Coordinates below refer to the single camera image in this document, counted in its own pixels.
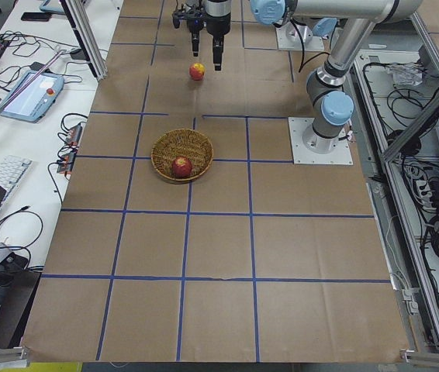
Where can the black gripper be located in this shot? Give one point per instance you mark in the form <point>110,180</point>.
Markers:
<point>217,17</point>

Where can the red yellow apple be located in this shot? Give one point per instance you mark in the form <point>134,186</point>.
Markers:
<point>196,71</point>

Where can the brown wicker basket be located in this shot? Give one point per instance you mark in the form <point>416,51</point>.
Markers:
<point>188,143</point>

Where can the red apple in basket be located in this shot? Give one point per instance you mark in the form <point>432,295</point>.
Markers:
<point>181,167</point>

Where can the blue teach pendant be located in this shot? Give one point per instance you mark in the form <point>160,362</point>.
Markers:
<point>33,102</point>
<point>52,7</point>

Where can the white keyboard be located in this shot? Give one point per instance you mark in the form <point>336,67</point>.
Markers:
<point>12,169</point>

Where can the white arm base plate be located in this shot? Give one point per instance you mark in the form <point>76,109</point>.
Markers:
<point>310,149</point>
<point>304,34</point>

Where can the aluminium frame post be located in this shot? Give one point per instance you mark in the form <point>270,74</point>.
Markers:
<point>79,22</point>

